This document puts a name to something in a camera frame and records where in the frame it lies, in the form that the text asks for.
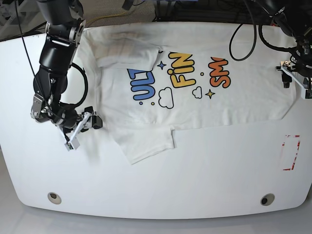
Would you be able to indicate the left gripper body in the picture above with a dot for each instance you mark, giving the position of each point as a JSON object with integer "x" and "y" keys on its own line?
{"x": 301, "y": 74}

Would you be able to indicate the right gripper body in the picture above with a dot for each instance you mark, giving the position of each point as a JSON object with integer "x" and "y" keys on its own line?
{"x": 71, "y": 123}

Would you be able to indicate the white printed T-shirt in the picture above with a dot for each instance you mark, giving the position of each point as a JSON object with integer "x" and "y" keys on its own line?
{"x": 150, "y": 80}

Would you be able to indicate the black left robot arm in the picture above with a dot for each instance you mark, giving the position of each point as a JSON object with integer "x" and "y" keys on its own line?
{"x": 295, "y": 23}

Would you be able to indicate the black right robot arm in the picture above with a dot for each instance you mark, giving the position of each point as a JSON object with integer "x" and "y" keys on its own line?
{"x": 65, "y": 24}

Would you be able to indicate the red tape rectangle marking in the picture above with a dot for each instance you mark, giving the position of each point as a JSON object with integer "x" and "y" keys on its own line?
{"x": 289, "y": 152}

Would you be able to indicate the left table grommet hole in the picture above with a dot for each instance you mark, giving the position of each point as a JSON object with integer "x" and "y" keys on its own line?
{"x": 54, "y": 198}

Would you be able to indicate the table grommet hole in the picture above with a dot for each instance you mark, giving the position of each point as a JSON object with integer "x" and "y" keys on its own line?
{"x": 54, "y": 198}
{"x": 267, "y": 199}

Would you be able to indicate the right table grommet hole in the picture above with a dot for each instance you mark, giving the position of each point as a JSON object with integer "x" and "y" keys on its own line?
{"x": 267, "y": 199}

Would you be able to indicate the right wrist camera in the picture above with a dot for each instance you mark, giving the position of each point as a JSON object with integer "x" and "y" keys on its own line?
{"x": 72, "y": 144}

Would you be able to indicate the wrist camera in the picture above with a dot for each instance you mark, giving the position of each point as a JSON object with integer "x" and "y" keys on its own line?
{"x": 306, "y": 93}
{"x": 72, "y": 144}

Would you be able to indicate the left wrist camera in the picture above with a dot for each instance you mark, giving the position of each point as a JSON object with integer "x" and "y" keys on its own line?
{"x": 306, "y": 93}

